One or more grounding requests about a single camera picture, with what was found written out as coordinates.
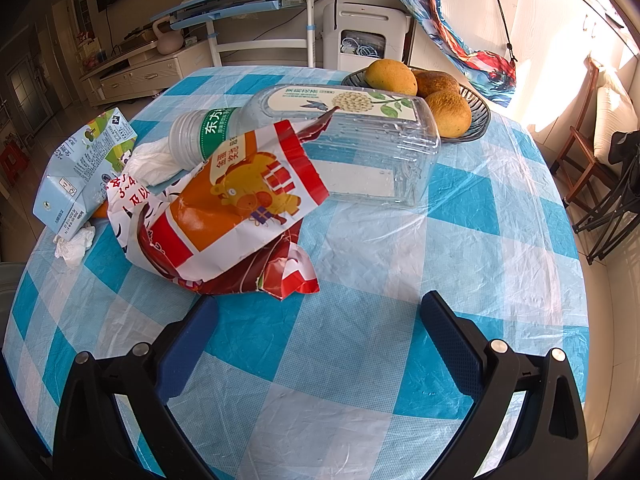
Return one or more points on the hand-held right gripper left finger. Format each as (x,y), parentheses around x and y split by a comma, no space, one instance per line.
(192,345)

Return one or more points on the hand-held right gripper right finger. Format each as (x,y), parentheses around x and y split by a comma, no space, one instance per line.
(450,345)

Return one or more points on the red white printed plastic bag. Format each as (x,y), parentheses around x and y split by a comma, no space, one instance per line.
(225,220)

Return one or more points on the small white tissue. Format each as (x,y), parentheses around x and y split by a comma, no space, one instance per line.
(75,245)

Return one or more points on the large white tissue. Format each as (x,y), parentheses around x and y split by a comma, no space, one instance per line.
(150,162)

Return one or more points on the clear plastic food container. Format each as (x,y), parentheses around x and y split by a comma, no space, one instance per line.
(360,160)

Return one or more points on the pale blue drink carton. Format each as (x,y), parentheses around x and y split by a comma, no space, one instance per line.
(80,170)

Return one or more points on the clear plastic bottle green label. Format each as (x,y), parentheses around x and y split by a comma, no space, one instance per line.
(205,135)

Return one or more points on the blue white checkered tablecloth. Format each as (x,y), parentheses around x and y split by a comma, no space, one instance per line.
(350,335)

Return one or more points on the dark fruit bowl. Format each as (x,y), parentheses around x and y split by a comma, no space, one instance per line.
(477,125)

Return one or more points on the wooden chair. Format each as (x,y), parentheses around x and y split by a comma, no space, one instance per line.
(575,160)

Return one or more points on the brown round fruit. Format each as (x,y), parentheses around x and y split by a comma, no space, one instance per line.
(450,115)
(437,82)

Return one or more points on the black folding rack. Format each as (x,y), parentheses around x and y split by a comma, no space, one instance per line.
(625,185)

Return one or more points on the red plastic stool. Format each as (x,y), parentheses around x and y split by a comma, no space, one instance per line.
(14,157)

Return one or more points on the yellow mango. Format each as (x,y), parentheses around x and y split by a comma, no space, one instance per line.
(390,76)

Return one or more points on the cream television stand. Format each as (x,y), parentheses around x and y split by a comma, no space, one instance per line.
(145,72)

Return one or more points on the white pillow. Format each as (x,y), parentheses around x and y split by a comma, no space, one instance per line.
(612,115)

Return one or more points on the dark glass door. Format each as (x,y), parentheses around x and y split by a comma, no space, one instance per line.
(27,95)

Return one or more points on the pink kettlebell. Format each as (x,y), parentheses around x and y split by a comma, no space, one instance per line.
(167,40)

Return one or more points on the brown flat box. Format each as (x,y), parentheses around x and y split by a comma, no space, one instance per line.
(137,40)

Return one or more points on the colourful printed hanging bag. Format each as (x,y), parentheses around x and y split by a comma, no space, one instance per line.
(450,35)

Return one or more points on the white cabinet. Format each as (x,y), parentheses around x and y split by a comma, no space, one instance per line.
(550,35)

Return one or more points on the white floor appliance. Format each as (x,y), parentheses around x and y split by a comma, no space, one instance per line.
(370,15)

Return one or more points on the blue white study desk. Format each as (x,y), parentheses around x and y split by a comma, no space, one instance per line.
(240,2)

